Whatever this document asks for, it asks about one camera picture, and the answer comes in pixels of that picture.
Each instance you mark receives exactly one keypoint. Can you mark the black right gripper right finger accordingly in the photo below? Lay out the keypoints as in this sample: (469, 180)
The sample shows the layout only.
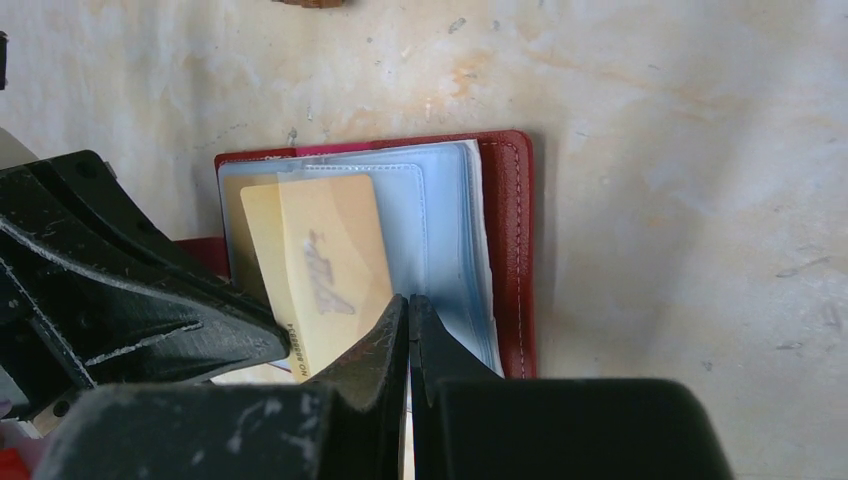
(445, 377)

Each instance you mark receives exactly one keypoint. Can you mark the gold credit card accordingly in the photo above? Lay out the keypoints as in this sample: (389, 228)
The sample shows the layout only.
(321, 255)
(244, 268)

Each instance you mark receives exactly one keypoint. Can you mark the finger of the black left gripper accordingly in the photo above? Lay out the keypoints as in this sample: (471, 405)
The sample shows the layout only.
(72, 211)
(63, 333)

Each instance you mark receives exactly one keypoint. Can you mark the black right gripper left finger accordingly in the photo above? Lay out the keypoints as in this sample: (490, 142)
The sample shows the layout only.
(362, 403)

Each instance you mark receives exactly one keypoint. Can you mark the red leather card holder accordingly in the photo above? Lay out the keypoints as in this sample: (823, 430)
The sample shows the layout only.
(507, 186)

